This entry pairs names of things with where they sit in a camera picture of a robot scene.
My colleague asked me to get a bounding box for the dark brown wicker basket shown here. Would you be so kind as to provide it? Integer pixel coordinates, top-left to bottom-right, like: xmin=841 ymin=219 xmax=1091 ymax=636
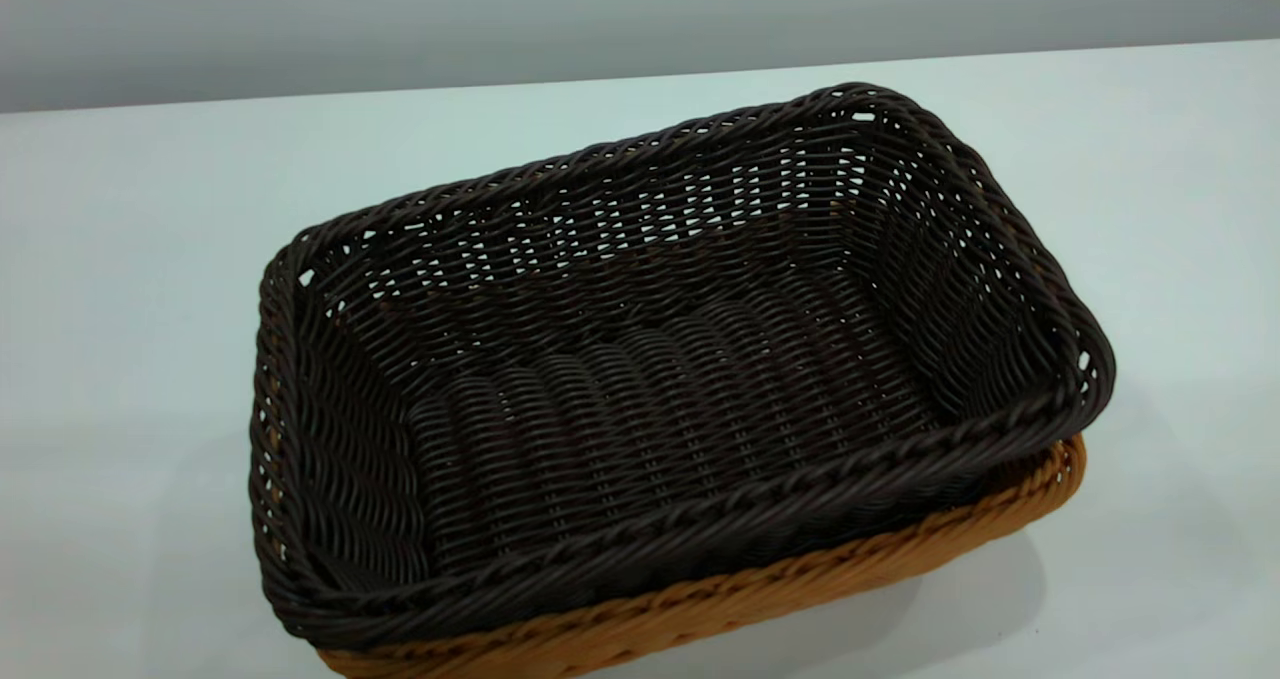
xmin=248 ymin=81 xmax=1117 ymax=652

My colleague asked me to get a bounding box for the light brown wicker basket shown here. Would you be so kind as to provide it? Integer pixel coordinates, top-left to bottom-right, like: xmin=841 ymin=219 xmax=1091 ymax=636
xmin=255 ymin=434 xmax=1088 ymax=679

